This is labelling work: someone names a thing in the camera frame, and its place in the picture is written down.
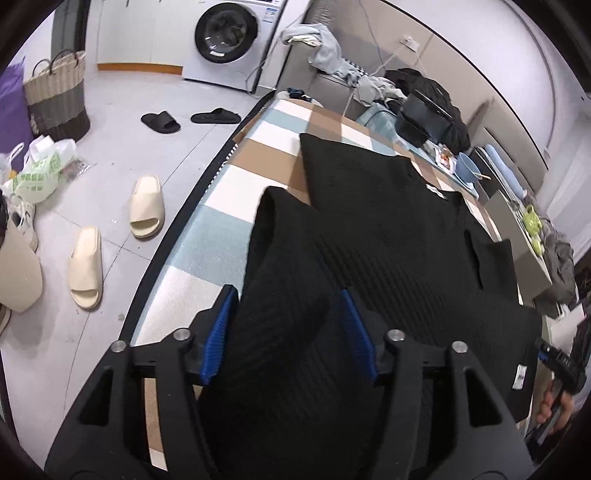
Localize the black plastic tray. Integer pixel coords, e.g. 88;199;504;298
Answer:
396;90;458;146

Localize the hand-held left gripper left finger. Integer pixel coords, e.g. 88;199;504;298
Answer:
44;284;241;480

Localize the black slipper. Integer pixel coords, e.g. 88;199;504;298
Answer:
191;107;242;125
141;111;181;136

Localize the woven basket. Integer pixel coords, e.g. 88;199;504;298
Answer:
23;50;90;141

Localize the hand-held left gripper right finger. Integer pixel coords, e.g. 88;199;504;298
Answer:
339;287;532;480

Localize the white sneaker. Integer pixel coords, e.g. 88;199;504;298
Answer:
7;194;38;252

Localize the beige rounded object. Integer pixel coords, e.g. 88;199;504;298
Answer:
0;217;43;315

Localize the grey clothes pile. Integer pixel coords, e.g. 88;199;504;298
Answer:
281;23;365;86

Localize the white green-printed plastic bag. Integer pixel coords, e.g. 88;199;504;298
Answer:
11;136;77;204

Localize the grey sofa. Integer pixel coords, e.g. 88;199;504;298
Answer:
277;0;561;195

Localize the purple cloth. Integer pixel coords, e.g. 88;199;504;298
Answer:
0;60;35;155

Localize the cardboard box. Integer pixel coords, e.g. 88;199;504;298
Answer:
487;189;552;305

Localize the cream slipper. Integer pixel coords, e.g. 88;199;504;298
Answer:
68;226;103;310
129;174;165;239

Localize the green toy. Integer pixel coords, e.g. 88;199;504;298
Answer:
522;204;546;254

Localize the white washing machine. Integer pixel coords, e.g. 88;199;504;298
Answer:
181;0;289;95

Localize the white crumpled cloth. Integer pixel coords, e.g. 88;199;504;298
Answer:
353;74;407;104

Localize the black knitted sweater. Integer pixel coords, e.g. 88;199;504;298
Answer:
198;133;542;480

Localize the person's right hand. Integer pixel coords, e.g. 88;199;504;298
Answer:
538;376;578;435

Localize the checkered blanket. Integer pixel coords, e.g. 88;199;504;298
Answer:
131;98;522;462

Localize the black jacket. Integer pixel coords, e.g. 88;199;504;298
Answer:
385;68;472;155

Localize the blue bowl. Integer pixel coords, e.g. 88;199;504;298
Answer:
455;154;483;185

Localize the grey crumpled garment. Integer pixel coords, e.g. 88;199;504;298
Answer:
536;217;575;319

